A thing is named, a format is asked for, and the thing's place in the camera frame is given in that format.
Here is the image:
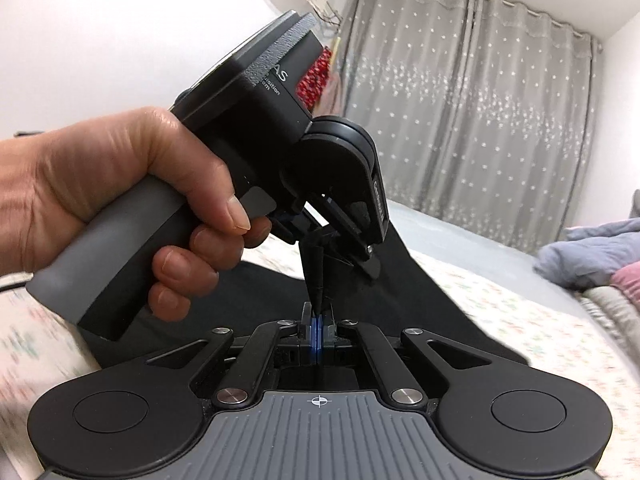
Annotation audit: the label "person's left hand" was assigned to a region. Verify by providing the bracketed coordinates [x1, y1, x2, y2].
[0, 106, 273, 321]

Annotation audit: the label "black pants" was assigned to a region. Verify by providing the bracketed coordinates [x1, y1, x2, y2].
[87, 200, 531, 381]

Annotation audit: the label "blue quilt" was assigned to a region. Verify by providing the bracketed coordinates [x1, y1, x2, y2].
[535, 227, 640, 288]

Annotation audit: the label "grey star-patterned curtain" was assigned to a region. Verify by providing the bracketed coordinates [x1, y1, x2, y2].
[330, 0, 606, 233]

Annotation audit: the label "red floral bag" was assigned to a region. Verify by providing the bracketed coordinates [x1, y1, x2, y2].
[295, 45, 333, 111]

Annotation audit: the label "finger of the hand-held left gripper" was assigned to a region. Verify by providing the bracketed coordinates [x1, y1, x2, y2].
[272, 205, 331, 247]
[320, 194, 382, 280]

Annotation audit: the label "pink hanging cloth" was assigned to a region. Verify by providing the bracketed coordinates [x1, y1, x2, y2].
[314, 67, 351, 118]

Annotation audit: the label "floral printed blanket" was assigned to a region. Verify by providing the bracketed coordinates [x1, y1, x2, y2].
[0, 232, 640, 411]

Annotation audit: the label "pink pillow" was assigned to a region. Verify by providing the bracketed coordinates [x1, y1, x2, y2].
[610, 265, 640, 306]

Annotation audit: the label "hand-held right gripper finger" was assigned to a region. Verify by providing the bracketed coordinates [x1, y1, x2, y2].
[316, 305, 493, 407]
[145, 302, 317, 408]

